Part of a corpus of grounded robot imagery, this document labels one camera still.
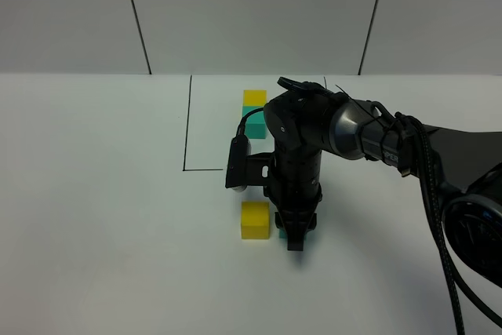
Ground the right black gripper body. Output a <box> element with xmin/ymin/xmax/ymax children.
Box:
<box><xmin>266</xmin><ymin>146</ymin><xmax>322</xmax><ymax>213</ymax></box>

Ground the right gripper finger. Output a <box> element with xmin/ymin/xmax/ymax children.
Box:
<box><xmin>280</xmin><ymin>211</ymin><xmax>310</xmax><ymax>251</ymax></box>
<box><xmin>307</xmin><ymin>211</ymin><xmax>317</xmax><ymax>231</ymax></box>

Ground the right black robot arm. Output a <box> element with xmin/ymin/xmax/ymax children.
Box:
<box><xmin>264</xmin><ymin>78</ymin><xmax>501</xmax><ymax>284</ymax></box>

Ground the teal template block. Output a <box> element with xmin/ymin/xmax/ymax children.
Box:
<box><xmin>245</xmin><ymin>111</ymin><xmax>267</xmax><ymax>140</ymax></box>

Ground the yellow template block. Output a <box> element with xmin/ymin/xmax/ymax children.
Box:
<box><xmin>242</xmin><ymin>89</ymin><xmax>267</xmax><ymax>107</ymax></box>

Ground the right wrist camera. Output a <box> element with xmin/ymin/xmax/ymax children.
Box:
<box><xmin>225</xmin><ymin>134</ymin><xmax>272</xmax><ymax>192</ymax></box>

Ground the right black camera cable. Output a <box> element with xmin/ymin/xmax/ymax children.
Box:
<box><xmin>236</xmin><ymin>106</ymin><xmax>502</xmax><ymax>335</ymax></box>

